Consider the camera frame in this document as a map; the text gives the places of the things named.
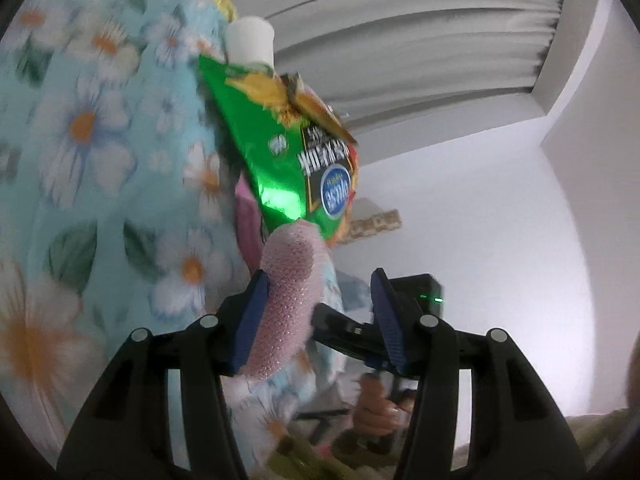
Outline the grey pleated curtain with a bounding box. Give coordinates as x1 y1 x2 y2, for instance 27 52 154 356
200 0 572 132

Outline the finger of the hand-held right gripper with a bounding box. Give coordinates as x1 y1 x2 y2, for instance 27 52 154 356
311 303 392 369

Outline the person's fuzzy green clothing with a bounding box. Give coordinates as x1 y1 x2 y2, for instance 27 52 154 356
565 404 640 480

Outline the green snack bag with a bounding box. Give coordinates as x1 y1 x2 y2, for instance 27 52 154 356
198 55 361 249

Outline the floral light blue blanket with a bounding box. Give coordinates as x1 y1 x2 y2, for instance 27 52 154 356
0 0 371 472

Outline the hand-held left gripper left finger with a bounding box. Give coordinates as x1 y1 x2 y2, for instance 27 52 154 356
57 269 271 480

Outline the pink foam net sleeve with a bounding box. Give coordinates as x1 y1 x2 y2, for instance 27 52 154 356
240 222 334 382

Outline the patterned cardboard box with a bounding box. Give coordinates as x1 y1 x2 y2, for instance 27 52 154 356
347 209 402 244

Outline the person's right hand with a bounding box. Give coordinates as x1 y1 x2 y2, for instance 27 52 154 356
354 374 419 437

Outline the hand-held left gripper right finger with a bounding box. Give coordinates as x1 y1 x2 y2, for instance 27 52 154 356
370 268 587 480

